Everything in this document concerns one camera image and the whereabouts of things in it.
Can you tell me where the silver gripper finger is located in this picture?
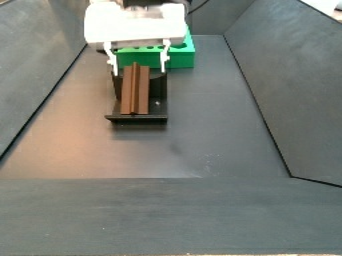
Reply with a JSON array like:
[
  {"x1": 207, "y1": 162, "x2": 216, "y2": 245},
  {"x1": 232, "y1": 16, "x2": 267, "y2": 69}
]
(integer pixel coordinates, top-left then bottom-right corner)
[
  {"x1": 103, "y1": 42, "x2": 119, "y2": 76},
  {"x1": 159, "y1": 39, "x2": 171, "y2": 73}
]

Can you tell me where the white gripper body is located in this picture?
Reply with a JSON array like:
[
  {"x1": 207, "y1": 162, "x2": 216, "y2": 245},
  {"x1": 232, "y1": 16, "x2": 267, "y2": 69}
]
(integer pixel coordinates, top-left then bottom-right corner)
[{"x1": 84, "y1": 0, "x2": 188, "y2": 49}]

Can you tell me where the brown star prism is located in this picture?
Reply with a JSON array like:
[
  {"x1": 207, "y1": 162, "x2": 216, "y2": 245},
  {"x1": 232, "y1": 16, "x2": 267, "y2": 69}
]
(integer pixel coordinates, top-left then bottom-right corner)
[{"x1": 120, "y1": 62, "x2": 150, "y2": 115}]

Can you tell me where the black cradle fixture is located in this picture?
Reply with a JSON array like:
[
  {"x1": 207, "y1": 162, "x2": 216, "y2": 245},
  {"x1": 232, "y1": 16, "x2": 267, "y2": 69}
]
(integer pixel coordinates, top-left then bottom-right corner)
[{"x1": 105, "y1": 69, "x2": 168, "y2": 123}]

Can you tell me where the green shape sorter block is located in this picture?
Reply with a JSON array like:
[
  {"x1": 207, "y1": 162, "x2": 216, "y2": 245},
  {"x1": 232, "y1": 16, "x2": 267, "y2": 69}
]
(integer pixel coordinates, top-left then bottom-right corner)
[{"x1": 116, "y1": 33, "x2": 195, "y2": 69}]

